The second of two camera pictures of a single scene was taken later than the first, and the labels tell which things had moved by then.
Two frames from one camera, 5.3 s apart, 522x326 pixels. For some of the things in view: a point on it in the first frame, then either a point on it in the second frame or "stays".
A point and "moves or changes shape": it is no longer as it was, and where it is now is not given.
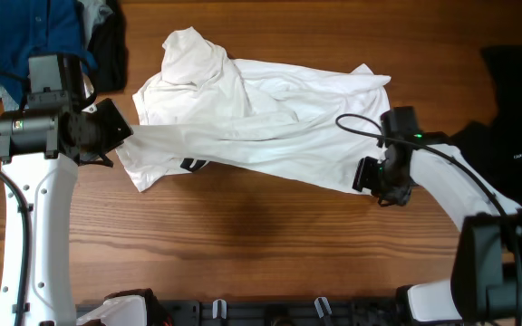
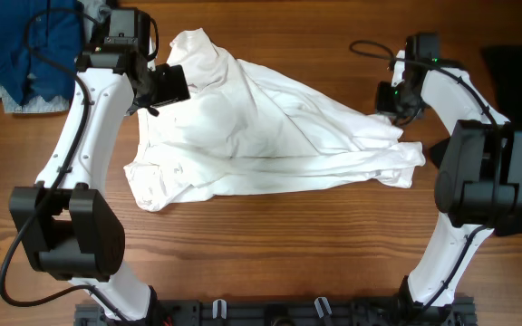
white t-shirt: x=310 y=128 moves or changes shape
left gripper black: x=121 y=129 to x=174 y=84
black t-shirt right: x=514 y=148 stays
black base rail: x=320 y=313 stays
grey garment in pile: x=94 y=13 stays
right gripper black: x=365 y=177 to x=387 y=103
